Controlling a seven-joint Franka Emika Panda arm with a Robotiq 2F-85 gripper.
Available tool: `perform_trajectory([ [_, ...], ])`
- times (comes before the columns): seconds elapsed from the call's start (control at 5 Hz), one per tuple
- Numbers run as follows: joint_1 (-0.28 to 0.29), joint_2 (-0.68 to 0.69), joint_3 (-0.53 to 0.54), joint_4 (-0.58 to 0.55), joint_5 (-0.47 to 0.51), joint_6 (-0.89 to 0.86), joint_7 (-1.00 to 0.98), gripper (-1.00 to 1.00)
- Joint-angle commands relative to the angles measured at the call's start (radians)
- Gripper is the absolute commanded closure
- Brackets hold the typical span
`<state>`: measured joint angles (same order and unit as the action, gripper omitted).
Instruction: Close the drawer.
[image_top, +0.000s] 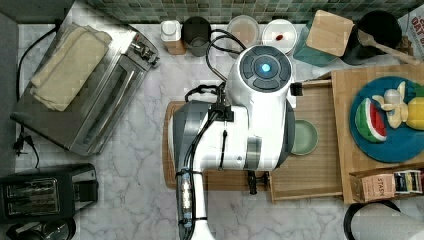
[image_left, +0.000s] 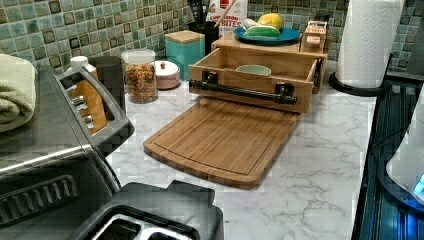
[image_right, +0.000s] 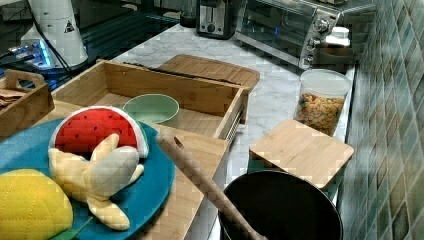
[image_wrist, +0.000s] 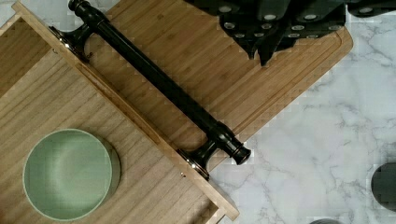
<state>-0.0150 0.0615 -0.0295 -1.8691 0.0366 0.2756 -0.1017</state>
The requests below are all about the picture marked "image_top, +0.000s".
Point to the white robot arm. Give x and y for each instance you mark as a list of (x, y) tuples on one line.
[(250, 127)]

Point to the wooden drawer cabinet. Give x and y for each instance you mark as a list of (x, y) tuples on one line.
[(346, 84)]

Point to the wooden cutting board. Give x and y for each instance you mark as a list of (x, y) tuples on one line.
[(227, 180)]

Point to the grey cup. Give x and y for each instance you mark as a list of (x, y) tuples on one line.
[(196, 33)]

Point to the white-capped spice jar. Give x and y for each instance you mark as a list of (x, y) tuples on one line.
[(172, 38)]

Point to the white lidded container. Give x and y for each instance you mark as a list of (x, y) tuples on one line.
[(281, 34)]

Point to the silver toaster oven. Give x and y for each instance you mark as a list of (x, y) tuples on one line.
[(86, 124)]

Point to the teal box with wooden lid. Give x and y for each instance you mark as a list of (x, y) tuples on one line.
[(323, 39)]

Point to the beige folded towel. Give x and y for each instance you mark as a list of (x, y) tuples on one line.
[(79, 51)]

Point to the toy watermelon slice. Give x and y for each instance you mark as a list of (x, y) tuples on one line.
[(369, 122)]

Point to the tea bag box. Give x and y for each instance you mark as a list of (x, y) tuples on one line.
[(371, 187)]

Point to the wooden spoon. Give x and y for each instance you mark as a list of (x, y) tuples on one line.
[(368, 40)]

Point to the black slot toaster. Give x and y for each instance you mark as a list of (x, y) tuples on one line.
[(48, 193)]

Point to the toy banana bunch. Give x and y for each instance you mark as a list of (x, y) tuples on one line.
[(392, 102)]

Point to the black kettle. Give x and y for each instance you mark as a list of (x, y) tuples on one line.
[(62, 229)]

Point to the blue round plate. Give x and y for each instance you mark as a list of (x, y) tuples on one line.
[(402, 143)]

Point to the black utensil pot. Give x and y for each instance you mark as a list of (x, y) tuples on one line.
[(385, 29)]

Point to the yellow toy fruit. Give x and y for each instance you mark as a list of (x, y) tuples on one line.
[(416, 113)]

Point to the oats cereal box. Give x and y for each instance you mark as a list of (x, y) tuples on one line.
[(412, 25)]

